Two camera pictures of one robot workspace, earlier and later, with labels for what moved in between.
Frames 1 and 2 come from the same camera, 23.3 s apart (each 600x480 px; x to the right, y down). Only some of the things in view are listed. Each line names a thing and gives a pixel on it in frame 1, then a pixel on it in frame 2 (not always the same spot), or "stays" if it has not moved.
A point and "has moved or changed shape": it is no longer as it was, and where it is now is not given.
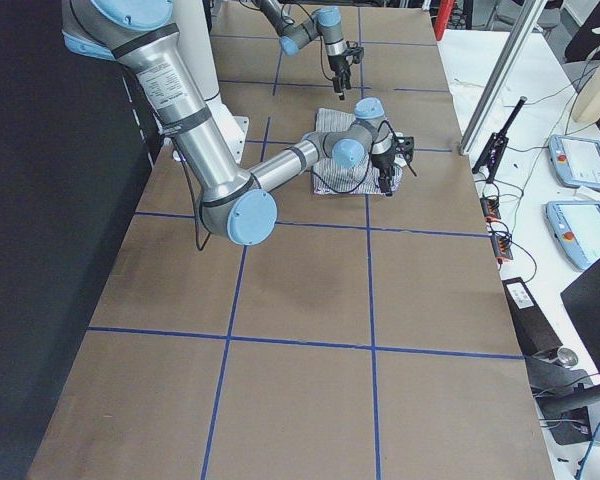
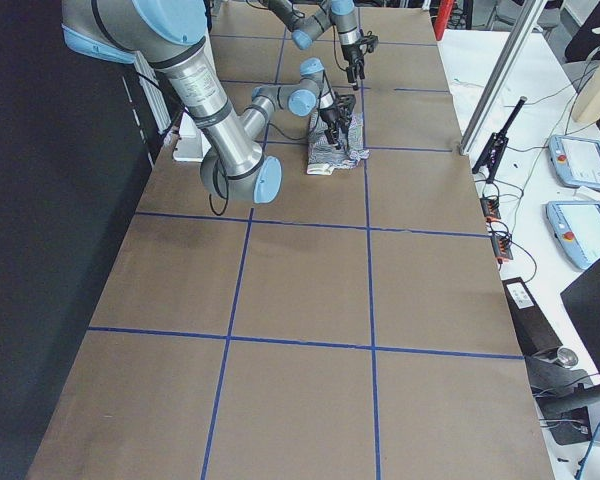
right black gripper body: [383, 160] → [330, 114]
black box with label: [532, 332] stays
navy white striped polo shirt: [359, 179] has moved or changed shape
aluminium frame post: [516, 46] stays
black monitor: [594, 302] stays
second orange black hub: [501, 245] stays
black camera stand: [492, 152] stays
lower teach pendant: [583, 230] stays
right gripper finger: [390, 183] → [337, 136]
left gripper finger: [338, 88] → [351, 74]
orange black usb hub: [490, 208] stays
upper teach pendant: [581, 162] stays
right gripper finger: [384, 181] → [330, 135]
